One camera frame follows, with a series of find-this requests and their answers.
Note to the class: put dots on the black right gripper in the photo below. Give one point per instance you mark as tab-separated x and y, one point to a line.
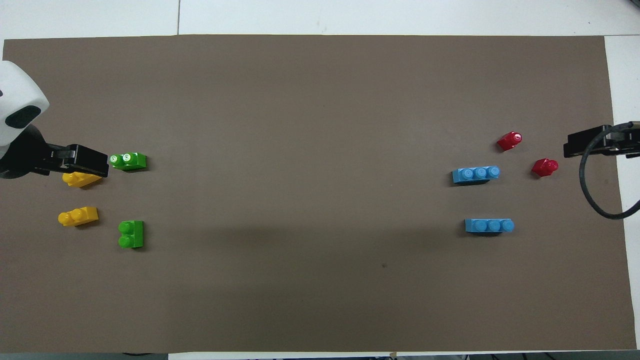
625	142

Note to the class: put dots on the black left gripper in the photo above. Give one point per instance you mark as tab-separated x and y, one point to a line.
25	155

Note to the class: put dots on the plain green two-stud brick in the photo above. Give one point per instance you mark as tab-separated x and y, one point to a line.
131	234

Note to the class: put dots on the blue three-stud brick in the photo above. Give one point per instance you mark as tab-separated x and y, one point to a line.
475	174
489	226

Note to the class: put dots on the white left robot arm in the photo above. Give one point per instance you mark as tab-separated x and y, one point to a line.
20	90

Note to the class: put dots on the yellow two-stud brick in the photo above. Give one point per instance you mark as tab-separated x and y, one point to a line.
80	216
75	179

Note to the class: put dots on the green brick with white-marked studs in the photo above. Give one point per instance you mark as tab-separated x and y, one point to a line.
131	162

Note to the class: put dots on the red single-stud brick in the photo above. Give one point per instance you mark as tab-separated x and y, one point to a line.
544	167
509	141

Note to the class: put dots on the brown table mat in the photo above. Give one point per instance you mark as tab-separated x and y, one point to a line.
320	100

